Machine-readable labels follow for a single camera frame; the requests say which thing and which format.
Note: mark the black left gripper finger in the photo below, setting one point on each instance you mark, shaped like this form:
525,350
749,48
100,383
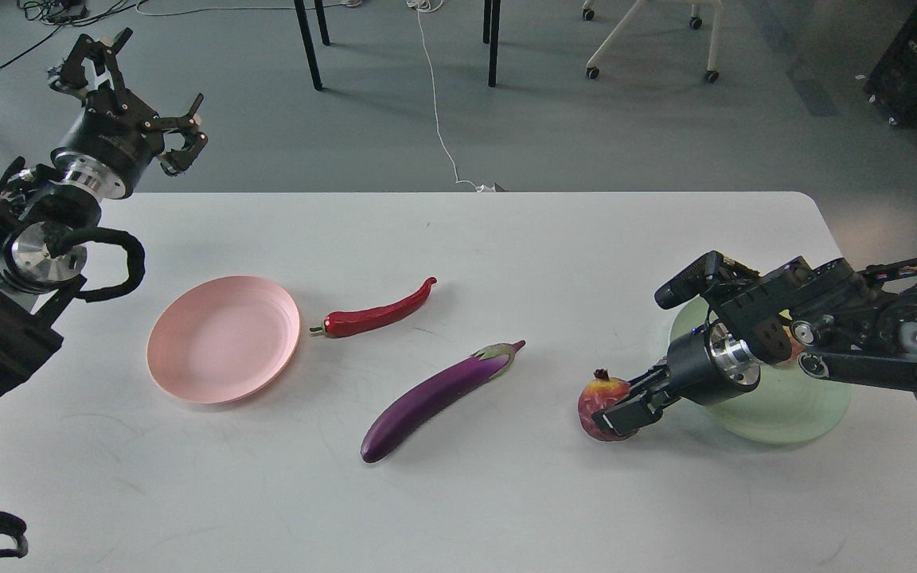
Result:
175,141
90,73

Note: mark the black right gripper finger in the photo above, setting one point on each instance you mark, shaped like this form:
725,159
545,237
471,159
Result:
629,415
651,382

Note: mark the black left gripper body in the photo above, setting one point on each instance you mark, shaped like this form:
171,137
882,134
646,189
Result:
107,140

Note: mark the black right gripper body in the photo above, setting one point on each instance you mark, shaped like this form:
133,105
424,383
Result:
707,365

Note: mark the red pomegranate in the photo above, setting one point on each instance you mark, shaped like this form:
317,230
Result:
603,391

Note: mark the purple eggplant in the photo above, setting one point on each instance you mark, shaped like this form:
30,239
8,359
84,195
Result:
415,407

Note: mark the red chili pepper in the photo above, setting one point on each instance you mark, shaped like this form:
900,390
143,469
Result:
341,324

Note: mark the yellow-green custard apple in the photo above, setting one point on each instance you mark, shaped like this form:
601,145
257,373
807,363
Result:
795,346

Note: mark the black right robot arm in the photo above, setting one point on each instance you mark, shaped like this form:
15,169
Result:
857,327

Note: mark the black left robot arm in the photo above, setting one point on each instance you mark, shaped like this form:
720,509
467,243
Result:
53,249

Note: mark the green plate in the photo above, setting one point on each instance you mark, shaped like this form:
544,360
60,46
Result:
785,408

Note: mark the pink plate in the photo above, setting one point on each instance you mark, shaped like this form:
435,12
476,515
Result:
224,340

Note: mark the white rolling chair base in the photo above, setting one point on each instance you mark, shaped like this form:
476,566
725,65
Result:
703,15

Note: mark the black table legs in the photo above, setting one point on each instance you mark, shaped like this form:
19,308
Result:
400,52

